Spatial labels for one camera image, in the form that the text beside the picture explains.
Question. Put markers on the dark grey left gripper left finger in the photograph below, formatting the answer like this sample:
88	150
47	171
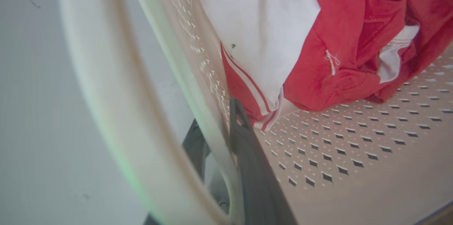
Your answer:
195	146

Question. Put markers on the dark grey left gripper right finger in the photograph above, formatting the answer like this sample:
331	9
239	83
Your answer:
257	175

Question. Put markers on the white perforated plastic laundry basket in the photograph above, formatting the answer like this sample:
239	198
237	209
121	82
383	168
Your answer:
354	168

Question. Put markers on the red and white garment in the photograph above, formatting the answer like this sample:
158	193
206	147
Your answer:
318	30

